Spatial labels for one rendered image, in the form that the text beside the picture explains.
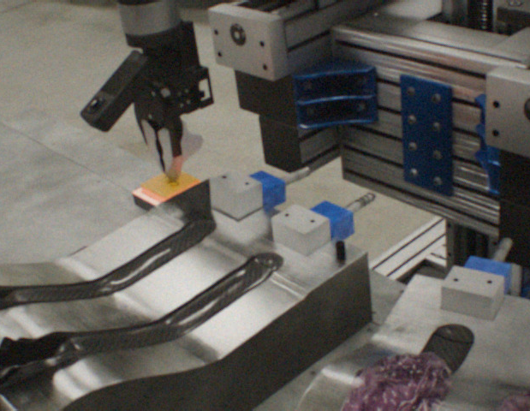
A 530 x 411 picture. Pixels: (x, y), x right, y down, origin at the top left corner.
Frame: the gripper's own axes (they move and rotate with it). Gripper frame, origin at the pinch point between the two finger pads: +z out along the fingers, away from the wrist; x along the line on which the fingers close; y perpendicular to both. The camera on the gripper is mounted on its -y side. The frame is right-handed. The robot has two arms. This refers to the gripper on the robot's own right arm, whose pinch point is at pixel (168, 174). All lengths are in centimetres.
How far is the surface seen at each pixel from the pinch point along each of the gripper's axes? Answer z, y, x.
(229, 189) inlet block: -7.8, -5.9, -21.8
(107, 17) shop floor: 83, 176, 324
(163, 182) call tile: 1.2, -0.6, 0.5
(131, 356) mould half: -6.3, -28.2, -34.9
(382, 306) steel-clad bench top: 4.6, 0.6, -37.6
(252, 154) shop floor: 84, 112, 126
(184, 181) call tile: 1.2, 1.3, -1.8
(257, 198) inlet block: -5.9, -3.3, -23.3
